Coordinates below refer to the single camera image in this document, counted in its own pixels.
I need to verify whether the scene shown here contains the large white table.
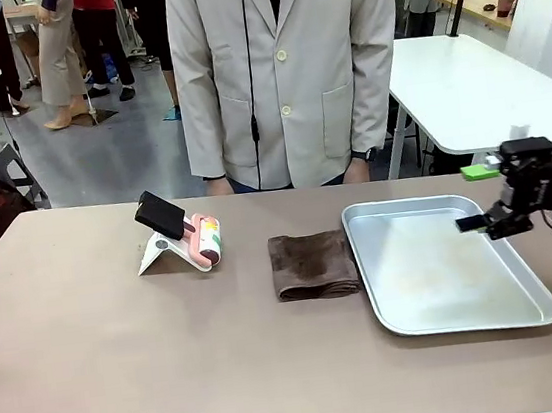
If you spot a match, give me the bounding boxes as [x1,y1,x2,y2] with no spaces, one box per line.
[371,20,552,184]

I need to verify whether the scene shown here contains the person's left forearm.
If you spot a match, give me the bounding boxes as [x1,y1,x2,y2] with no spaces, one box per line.
[338,57,414,156]

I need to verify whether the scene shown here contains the black lavalier cable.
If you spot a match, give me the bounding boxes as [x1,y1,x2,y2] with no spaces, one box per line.
[233,0,273,193]

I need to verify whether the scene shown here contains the silver metal tray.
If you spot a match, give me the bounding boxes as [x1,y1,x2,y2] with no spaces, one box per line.
[339,180,552,349]

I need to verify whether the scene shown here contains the wooden table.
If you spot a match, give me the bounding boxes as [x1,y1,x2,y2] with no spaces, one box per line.
[433,0,530,41]

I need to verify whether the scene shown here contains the person in beige jacket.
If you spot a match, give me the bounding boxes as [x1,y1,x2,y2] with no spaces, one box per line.
[163,0,418,203]

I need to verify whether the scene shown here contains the person in beige trousers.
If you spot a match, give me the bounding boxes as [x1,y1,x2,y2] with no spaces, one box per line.
[27,0,96,133]

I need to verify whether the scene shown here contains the white pole floor stand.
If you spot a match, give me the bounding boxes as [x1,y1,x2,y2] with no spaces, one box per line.
[67,82,121,130]

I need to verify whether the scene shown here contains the pink lint roller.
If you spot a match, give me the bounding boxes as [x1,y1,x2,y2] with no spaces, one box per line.
[178,208,228,272]

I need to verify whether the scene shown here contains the person's left hand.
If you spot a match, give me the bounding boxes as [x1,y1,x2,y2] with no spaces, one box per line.
[343,158,373,185]

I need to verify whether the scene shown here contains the blue plastic bag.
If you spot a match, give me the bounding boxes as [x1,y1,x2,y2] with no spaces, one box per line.
[100,52,120,86]

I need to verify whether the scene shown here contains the teal shoes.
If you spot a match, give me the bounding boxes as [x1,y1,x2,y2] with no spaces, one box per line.
[161,103,184,124]

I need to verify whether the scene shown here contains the black wristwatch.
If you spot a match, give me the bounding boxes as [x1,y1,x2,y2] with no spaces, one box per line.
[349,146,378,165]

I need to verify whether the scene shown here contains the white folded stand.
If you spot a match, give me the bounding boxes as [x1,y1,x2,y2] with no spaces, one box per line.
[132,223,220,282]

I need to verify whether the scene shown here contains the brown towel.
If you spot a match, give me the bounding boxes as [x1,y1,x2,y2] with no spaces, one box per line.
[266,225,366,306]

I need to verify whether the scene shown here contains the wooden top desk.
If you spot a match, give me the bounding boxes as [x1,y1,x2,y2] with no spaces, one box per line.
[1,0,45,22]

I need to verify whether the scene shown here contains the black foam handle block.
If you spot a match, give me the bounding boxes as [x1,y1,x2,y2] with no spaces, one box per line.
[130,186,189,247]

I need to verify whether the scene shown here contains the person in black clothes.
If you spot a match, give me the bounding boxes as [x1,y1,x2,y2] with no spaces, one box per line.
[118,0,182,112]

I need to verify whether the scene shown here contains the person in red top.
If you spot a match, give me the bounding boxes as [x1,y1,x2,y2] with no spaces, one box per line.
[70,0,139,108]

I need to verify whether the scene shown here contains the cardboard box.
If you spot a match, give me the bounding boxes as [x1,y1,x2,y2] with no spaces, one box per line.
[15,31,43,73]

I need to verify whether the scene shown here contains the person's right hand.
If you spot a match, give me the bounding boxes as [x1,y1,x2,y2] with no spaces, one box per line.
[205,175,232,199]

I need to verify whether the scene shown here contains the person's right forearm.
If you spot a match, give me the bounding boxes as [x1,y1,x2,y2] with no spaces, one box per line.
[174,80,231,183]

